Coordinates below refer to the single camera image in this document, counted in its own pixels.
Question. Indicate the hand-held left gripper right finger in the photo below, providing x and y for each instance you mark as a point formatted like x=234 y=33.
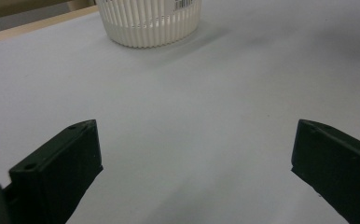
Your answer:
x=339 y=165

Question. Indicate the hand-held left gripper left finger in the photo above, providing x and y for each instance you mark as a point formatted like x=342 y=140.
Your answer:
x=57 y=168

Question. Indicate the white plastic basket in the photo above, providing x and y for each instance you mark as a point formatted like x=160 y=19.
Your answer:
x=150 y=21

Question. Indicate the wooden table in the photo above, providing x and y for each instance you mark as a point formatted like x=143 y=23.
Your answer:
x=29 y=28

